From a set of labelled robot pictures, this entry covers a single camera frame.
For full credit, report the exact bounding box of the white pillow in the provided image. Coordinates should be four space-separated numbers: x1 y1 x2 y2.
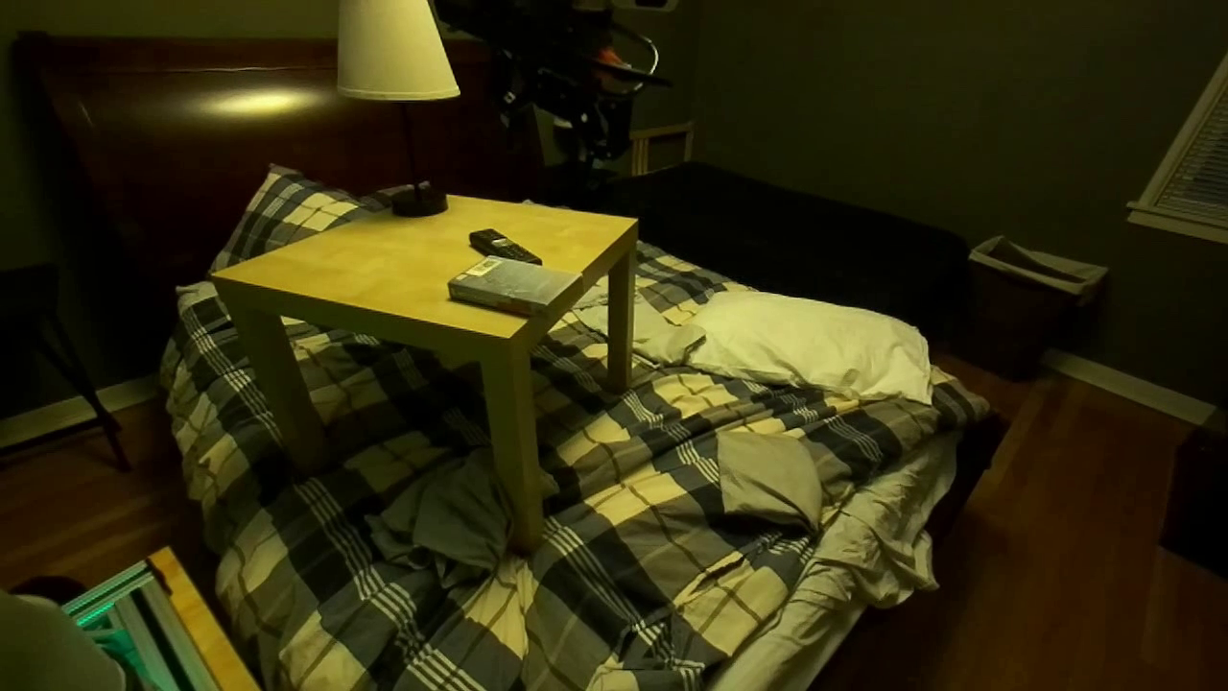
580 281 942 409

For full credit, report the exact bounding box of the thick paperback book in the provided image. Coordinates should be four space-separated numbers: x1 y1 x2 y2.
447 254 584 323

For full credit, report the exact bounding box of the wooden platform board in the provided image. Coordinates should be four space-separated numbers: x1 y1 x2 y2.
143 546 260 691

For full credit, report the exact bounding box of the white shelf unit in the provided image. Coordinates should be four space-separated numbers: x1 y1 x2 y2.
620 121 703 180

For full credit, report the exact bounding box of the black chair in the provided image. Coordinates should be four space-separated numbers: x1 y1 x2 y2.
0 263 135 474

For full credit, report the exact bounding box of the black remote control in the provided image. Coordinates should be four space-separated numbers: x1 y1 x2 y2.
465 226 548 270

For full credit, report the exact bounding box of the dark wooden headboard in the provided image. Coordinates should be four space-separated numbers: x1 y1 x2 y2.
16 30 542 388

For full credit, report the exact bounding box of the dark sofa bed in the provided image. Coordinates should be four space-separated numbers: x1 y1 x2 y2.
535 158 974 357

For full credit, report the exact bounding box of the white bed sheet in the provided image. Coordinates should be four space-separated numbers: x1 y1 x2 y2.
707 425 971 691

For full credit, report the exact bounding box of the plaid duvet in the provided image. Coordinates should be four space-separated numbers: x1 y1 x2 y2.
158 163 993 691

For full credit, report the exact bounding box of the white framed window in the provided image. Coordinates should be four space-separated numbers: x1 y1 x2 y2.
1124 50 1228 249

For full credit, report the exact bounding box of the light wooden side table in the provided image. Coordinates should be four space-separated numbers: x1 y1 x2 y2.
208 190 645 553

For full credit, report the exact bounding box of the dark wicker basket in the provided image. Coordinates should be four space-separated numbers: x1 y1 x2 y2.
965 232 1115 386

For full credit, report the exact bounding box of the table lamp with cream shade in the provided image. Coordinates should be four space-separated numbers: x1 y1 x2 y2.
334 0 465 221

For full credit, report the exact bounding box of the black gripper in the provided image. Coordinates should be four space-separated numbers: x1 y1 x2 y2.
503 75 607 174

